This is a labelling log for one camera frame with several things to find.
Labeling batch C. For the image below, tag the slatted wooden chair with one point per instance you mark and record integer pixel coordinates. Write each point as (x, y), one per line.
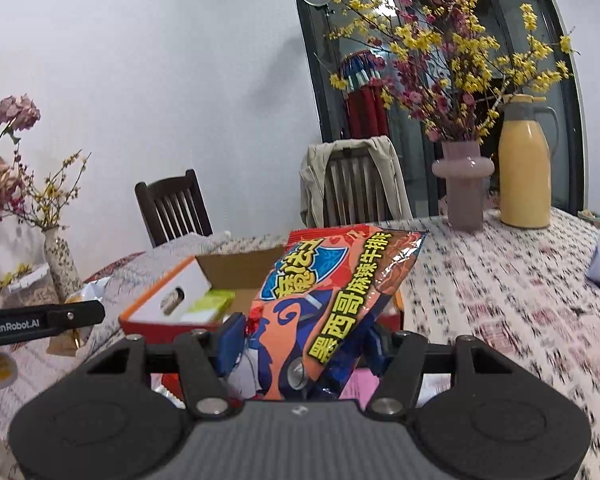
(355, 190)

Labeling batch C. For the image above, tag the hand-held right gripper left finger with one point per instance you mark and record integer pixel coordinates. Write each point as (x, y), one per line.
(232, 345)

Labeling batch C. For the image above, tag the small speckled vase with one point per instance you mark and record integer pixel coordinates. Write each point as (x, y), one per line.
(60, 265)

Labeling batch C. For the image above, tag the red cardboard box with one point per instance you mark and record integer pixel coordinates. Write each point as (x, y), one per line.
(150, 327)

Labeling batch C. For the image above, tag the red blue chip bag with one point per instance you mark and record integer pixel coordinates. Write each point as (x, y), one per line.
(330, 300)

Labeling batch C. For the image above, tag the red blue hanging garment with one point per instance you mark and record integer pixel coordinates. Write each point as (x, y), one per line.
(362, 105)

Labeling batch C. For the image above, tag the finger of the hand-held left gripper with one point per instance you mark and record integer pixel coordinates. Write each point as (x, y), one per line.
(77, 316)

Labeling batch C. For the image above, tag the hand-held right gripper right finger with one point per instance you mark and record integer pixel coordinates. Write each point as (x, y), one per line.
(376, 352)

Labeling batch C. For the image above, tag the dark wooden chair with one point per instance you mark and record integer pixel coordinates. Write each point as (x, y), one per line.
(172, 210)

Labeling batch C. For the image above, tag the mauve collared vase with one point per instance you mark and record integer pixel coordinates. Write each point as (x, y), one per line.
(462, 185)

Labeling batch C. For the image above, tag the yellow magenta flower sprigs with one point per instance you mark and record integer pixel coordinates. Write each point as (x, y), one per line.
(55, 195)

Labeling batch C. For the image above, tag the pink vase with flowers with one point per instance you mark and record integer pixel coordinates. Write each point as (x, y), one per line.
(420, 170)

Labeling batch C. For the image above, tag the green white bar packet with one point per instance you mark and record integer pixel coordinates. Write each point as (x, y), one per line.
(207, 305)

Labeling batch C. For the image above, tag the dried pink rose bouquet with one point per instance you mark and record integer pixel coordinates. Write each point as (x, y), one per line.
(10, 115)

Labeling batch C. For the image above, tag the yellow flower sprig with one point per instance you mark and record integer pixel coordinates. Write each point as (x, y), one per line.
(10, 277)

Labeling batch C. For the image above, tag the yellow thermos jug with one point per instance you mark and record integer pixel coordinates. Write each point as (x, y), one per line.
(525, 175)

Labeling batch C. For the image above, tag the red snack packet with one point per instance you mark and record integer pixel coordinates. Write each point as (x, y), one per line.
(167, 384)

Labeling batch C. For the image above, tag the beige jacket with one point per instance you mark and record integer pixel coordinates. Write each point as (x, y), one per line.
(312, 185)

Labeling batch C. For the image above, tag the pink snack packet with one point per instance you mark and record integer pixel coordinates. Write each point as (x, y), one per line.
(362, 385)

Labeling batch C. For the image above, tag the yellow pink blossom branches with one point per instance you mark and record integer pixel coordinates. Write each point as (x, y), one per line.
(445, 60)

